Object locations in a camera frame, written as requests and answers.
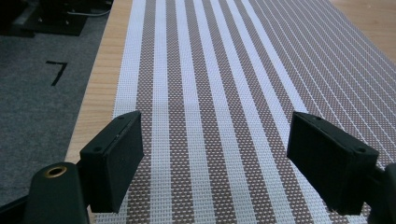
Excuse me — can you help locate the white cable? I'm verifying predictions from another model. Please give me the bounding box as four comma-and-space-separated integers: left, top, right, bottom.
66, 8, 112, 18

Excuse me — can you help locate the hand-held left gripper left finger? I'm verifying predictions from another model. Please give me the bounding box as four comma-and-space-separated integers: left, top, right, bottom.
78, 110, 145, 215

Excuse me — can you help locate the black stand base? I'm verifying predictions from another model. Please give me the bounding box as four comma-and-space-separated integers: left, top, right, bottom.
0, 0, 115, 36

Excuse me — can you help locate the striped woven placemat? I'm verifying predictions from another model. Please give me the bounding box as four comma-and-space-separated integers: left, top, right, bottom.
92, 0, 396, 224

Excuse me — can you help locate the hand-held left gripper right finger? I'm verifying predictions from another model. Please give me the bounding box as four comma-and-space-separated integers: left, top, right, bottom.
286, 111, 380, 217

